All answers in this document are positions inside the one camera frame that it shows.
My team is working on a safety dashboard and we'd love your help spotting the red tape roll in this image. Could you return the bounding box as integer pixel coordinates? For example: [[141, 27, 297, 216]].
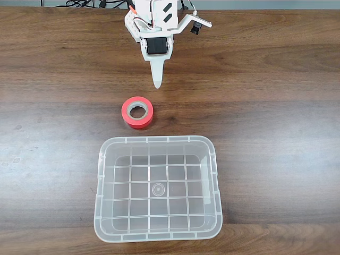
[[121, 96, 155, 131]]

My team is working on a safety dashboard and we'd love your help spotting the clear plastic storage box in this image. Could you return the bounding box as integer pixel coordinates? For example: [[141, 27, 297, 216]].
[[93, 135, 224, 243]]

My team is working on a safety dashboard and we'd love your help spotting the camera module on white bracket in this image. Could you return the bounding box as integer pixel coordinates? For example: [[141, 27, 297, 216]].
[[171, 14, 213, 36]]

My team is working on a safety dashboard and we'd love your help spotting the black plug with cable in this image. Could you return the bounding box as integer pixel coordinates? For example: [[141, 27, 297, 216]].
[[98, 0, 129, 9]]

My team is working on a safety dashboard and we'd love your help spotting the black cable bundle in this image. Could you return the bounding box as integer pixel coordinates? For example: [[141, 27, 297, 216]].
[[55, 0, 97, 8]]

